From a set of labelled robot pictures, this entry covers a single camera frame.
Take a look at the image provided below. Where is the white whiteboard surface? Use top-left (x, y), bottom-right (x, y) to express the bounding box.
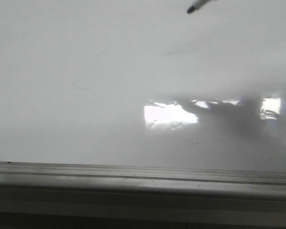
top-left (0, 0), bottom-right (286, 172)

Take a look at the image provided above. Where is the grey aluminium whiteboard frame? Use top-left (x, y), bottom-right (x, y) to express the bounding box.
top-left (0, 162), bottom-right (286, 227)

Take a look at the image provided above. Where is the white black whiteboard marker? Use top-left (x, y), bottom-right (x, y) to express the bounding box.
top-left (186, 0), bottom-right (212, 14)

